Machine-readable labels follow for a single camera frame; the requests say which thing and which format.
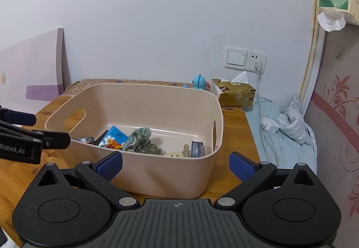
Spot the blue cartoon tissue pack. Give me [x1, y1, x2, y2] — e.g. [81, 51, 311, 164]
[98, 126, 128, 150]

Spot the purple cartoon card box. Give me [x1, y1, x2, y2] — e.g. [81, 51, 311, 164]
[75, 136, 95, 145]

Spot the pink purple board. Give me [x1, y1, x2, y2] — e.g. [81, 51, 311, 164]
[0, 28, 64, 114]

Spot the light blue bed blanket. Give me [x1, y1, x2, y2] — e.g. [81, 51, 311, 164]
[244, 94, 318, 173]

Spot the white power adapter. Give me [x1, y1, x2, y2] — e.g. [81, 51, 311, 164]
[262, 117, 280, 133]

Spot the green crumpled cloth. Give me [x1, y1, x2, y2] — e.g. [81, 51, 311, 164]
[122, 127, 162, 156]

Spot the floral patterned headboard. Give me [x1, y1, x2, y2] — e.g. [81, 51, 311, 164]
[299, 0, 359, 237]

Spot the small dark blue box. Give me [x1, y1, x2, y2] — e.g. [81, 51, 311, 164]
[189, 141, 204, 158]

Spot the brown floral table mat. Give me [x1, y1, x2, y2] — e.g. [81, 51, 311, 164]
[59, 78, 247, 114]

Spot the beige plastic storage basket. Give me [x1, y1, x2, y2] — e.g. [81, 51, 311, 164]
[45, 83, 223, 199]

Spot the round yellow tin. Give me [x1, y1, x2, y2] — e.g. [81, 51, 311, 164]
[164, 152, 184, 157]

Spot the gold tissue box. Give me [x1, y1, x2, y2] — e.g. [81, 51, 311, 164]
[210, 71, 256, 107]

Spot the blue cartoon figurine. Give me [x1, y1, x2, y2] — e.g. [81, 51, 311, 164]
[192, 74, 207, 90]

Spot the white charger cable with plug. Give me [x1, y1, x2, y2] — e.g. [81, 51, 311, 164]
[253, 61, 279, 164]

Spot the white wall socket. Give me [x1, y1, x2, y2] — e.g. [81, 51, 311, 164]
[245, 50, 267, 74]

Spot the white wall light switch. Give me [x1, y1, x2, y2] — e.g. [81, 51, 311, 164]
[225, 46, 248, 70]

